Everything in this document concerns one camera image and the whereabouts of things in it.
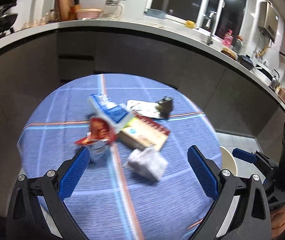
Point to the wooden cutting board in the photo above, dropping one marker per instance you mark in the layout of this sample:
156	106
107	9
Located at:
63	7

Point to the glass pitcher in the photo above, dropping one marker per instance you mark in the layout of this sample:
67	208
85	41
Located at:
113	9

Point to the metal kettle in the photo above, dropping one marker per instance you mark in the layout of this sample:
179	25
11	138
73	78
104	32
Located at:
275	81

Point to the pink bowl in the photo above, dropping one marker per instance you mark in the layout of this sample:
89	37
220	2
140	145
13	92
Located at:
88	13

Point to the person's right hand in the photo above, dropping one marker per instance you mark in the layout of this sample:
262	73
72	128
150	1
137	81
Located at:
280	218

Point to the wall water heater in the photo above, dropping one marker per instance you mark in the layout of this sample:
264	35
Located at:
268	20

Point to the red snack packet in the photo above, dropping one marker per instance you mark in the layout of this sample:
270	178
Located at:
98	130

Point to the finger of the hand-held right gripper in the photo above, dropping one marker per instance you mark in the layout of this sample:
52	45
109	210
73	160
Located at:
243	155

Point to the blue plaid tablecloth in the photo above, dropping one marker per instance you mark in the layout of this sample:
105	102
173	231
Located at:
157	205

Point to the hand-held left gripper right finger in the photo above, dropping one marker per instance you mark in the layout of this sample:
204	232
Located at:
202	175

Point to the pink bottle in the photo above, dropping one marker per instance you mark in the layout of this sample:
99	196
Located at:
228	38

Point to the brown and red box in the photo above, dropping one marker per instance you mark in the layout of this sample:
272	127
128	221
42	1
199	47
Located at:
145	135

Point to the black wok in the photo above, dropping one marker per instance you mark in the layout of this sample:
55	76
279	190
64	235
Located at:
0	25

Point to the small dark jar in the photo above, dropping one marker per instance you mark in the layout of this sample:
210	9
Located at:
165	105

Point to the yellow cup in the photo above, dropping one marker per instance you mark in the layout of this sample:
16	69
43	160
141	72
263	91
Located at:
190	24

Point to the clear plastic bag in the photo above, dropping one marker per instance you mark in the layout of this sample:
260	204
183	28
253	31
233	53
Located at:
146	166

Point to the dark kitchen cabinets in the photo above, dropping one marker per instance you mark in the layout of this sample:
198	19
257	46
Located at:
157	62

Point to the blue basin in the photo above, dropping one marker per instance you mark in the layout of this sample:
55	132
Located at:
157	13

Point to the dark blue pot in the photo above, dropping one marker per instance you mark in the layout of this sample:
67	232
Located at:
246	62

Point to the blue and white packet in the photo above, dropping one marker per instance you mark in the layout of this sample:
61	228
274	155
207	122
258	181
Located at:
112	112

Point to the grey kitchen countertop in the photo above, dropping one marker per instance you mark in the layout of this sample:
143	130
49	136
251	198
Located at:
107	25

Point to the white cooker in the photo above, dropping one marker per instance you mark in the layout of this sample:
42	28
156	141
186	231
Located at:
263	72

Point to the glass storage jar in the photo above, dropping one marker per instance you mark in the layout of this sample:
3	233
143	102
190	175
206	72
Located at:
239	43

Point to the metal faucet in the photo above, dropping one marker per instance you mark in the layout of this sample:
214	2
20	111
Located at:
208	22

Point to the white round bin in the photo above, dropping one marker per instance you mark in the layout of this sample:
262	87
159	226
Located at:
228	162

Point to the small glass jar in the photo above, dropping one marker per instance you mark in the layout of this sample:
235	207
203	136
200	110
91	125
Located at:
44	20
27	26
53	15
36	23

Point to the copper pot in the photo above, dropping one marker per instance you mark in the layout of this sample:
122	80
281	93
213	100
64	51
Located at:
283	94

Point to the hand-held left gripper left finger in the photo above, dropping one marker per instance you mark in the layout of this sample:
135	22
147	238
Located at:
73	175

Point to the pot with wooden lid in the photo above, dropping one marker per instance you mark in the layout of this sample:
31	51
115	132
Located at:
229	53

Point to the orange container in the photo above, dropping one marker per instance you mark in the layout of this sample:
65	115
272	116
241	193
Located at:
75	12

